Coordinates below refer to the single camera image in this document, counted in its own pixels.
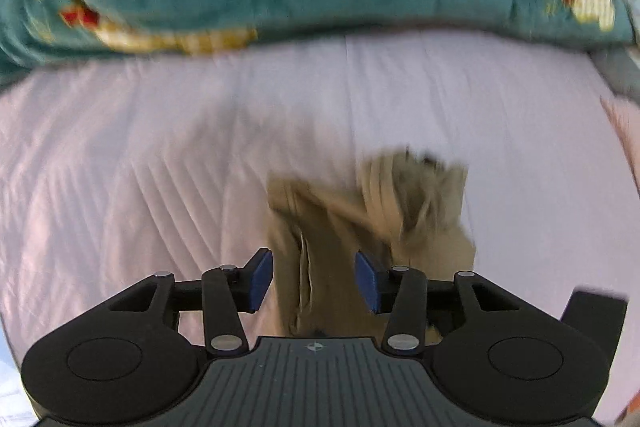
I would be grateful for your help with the grey cloth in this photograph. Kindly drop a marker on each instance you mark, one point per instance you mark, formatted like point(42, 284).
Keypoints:
point(620, 69)

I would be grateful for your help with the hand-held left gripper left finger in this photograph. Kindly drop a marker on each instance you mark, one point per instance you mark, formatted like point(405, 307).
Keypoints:
point(262, 279)

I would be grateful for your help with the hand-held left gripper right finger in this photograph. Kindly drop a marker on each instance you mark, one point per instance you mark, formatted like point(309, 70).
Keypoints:
point(366, 278)

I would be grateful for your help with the khaki shirt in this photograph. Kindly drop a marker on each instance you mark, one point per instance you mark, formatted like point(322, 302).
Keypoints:
point(345, 237)

